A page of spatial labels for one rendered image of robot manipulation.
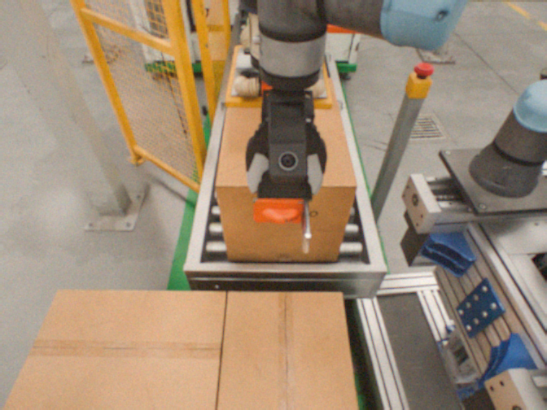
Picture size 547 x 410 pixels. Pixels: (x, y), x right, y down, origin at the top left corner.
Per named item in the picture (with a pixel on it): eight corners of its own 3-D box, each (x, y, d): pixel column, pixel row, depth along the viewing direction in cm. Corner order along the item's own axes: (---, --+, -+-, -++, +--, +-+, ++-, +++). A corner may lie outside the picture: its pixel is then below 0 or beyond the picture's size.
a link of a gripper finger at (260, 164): (255, 172, 58) (277, 132, 52) (254, 198, 54) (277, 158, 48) (238, 167, 57) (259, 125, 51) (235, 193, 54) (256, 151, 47)
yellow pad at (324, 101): (291, 52, 115) (292, 37, 111) (321, 52, 115) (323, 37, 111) (295, 109, 93) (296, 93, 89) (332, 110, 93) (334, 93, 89)
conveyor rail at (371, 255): (314, 37, 285) (317, 13, 271) (320, 37, 285) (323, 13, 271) (360, 291, 133) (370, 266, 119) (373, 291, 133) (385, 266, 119)
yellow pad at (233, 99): (235, 50, 115) (234, 36, 111) (264, 51, 115) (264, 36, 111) (225, 107, 93) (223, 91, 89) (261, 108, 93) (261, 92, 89)
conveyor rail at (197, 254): (237, 37, 286) (235, 13, 271) (242, 37, 286) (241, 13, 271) (194, 290, 134) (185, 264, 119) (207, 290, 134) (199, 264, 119)
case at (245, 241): (238, 154, 165) (231, 77, 135) (321, 154, 165) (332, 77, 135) (228, 261, 126) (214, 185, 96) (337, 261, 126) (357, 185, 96)
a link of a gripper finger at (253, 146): (267, 171, 52) (291, 128, 46) (266, 179, 51) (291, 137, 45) (238, 161, 51) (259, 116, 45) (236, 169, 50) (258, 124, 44)
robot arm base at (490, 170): (512, 154, 91) (534, 124, 83) (547, 196, 81) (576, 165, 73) (458, 157, 90) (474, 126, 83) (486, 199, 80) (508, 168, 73)
